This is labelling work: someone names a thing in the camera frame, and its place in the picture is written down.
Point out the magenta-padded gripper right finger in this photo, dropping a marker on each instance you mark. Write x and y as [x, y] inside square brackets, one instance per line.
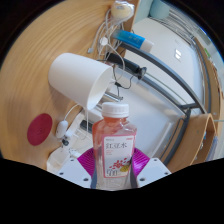
[153, 171]

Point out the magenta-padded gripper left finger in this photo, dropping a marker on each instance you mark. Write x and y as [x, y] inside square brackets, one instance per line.
[73, 173]

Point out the clear bottle with pink drink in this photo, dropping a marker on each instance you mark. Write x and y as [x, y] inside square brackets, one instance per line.
[115, 150]

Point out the white box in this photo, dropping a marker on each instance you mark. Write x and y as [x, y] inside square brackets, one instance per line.
[58, 160]

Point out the small white earbuds case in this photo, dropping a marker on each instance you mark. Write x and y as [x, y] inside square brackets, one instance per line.
[61, 129]

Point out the flat round red coaster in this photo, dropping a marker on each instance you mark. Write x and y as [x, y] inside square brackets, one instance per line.
[39, 129]

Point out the white paper cup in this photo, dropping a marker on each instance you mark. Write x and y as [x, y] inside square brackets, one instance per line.
[76, 78]

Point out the black electric shaver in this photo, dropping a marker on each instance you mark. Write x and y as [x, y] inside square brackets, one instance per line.
[128, 65]

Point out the blue tube white cap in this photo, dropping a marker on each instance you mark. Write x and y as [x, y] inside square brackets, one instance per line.
[130, 38]

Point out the round cream tape roll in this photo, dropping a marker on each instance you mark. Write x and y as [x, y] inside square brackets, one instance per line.
[121, 10]

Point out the grey metal desk frame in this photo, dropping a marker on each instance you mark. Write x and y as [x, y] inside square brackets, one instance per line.
[173, 75]

